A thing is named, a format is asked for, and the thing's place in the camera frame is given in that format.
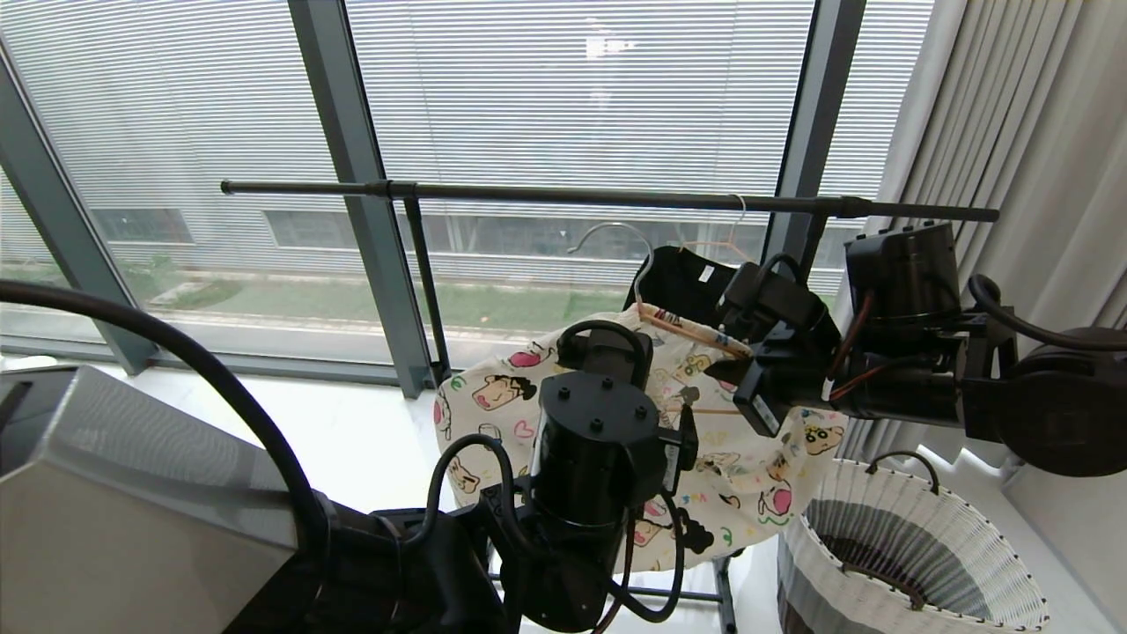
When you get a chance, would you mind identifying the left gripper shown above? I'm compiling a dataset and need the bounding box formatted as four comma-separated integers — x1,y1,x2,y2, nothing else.
659,405,702,500

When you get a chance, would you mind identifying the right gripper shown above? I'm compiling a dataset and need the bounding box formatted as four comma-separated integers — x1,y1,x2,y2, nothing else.
733,343,846,439

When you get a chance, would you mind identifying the pink clothes hanger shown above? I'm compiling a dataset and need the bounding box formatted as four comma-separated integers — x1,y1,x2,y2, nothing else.
568,222,755,417
678,195,751,265

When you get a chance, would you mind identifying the black garment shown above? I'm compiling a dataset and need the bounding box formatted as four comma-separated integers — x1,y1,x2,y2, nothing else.
623,247,751,328

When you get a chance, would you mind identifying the cream printed garment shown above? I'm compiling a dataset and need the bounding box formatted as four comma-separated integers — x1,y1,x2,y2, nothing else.
433,304,851,575

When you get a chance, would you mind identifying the white laundry basket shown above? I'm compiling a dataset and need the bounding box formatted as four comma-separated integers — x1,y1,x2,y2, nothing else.
777,451,1050,634

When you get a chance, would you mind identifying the black clothes rack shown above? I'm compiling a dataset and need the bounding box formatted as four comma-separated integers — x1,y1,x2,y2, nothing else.
220,179,1001,634

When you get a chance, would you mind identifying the beige curtain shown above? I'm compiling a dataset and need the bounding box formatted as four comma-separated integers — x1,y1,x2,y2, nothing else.
832,0,1127,468

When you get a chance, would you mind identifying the window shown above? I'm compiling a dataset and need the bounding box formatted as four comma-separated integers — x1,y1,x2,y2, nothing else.
0,0,934,402

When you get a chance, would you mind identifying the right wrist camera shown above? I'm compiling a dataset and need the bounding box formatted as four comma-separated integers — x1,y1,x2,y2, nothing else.
715,260,843,353

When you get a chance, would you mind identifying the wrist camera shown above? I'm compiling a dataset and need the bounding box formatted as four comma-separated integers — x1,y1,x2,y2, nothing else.
715,260,843,353
556,319,655,390

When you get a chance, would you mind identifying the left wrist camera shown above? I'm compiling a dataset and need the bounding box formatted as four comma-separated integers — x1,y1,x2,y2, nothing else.
556,319,655,390

